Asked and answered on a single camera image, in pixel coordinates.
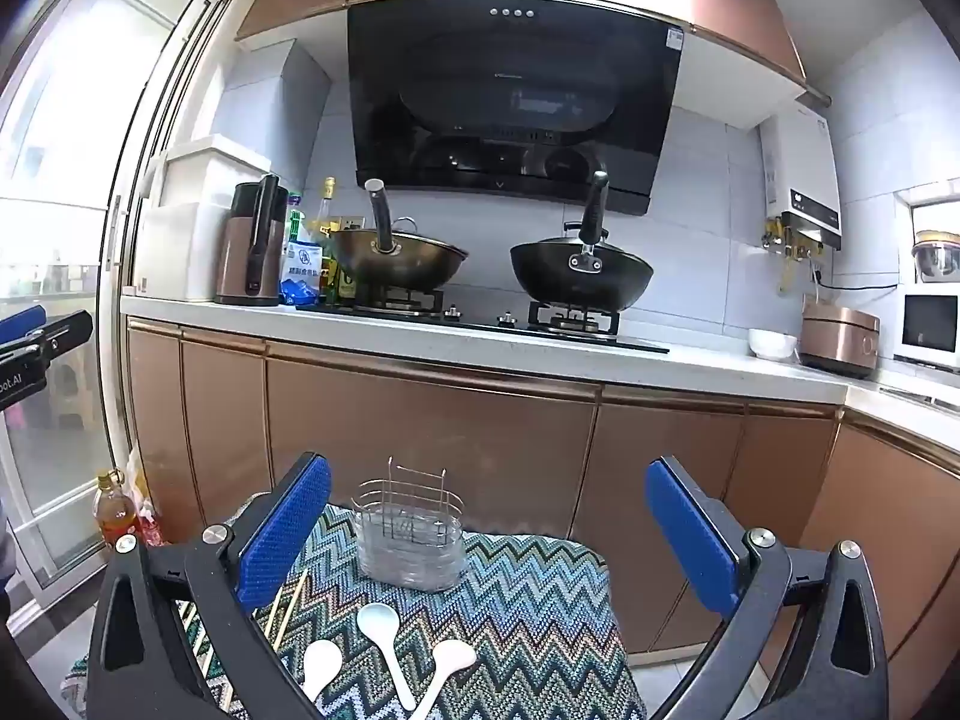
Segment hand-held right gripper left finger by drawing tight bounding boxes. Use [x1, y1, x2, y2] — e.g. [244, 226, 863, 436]
[86, 452, 335, 720]

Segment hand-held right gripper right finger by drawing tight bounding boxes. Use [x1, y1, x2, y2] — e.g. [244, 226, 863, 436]
[645, 456, 891, 720]

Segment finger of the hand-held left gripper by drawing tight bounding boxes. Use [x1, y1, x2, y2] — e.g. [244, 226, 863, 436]
[0, 306, 47, 346]
[0, 310, 95, 385]

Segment white ceramic spoon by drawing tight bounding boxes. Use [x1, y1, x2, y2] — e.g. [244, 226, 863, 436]
[409, 640, 479, 720]
[300, 640, 344, 698]
[356, 603, 417, 712]

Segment white plastic container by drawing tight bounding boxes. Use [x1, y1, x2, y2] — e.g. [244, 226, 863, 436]
[135, 202, 226, 302]

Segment large cooking oil bottle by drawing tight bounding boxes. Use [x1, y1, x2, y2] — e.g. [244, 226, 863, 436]
[94, 469, 143, 548]

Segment sliding glass door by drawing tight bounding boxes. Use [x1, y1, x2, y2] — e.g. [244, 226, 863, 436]
[0, 0, 233, 616]

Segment zigzag knitted blanket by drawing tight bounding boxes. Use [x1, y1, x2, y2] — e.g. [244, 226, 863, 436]
[60, 502, 650, 720]

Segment brown electric kettle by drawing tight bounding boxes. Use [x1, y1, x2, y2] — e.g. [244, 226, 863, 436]
[215, 175, 290, 307]

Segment white bowl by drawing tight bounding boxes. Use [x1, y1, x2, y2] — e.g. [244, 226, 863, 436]
[748, 328, 800, 361]

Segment copper lower cabinets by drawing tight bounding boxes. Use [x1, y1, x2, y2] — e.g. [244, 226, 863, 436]
[126, 319, 960, 698]

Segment white storage box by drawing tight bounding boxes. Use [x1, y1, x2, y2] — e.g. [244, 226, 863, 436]
[154, 133, 272, 211]

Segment blue white salt bag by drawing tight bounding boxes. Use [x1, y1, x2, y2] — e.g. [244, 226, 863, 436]
[281, 240, 325, 306]

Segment copper rice cooker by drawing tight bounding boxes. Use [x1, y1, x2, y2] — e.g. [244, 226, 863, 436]
[801, 296, 880, 380]

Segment black gas stove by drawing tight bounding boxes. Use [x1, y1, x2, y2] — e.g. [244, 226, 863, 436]
[296, 300, 671, 355]

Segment black wok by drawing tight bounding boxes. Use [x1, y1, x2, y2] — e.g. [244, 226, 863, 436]
[510, 171, 655, 314]

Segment yellow cap oil bottle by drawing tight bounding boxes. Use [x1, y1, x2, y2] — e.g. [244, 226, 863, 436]
[319, 178, 340, 306]

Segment brass wok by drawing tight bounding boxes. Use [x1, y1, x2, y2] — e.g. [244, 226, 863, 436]
[330, 178, 470, 292]

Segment brass pipe fittings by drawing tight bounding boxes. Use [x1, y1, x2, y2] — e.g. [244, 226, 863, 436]
[761, 217, 826, 293]

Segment white countertop oven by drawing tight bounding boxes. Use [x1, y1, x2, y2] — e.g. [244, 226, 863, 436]
[892, 292, 960, 372]

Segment white water heater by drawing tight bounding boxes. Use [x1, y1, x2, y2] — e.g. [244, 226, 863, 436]
[759, 101, 845, 252]

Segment black range hood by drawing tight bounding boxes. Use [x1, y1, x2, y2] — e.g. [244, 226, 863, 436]
[346, 0, 691, 217]

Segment black power cable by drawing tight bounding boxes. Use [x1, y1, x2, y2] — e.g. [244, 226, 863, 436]
[814, 274, 901, 295]

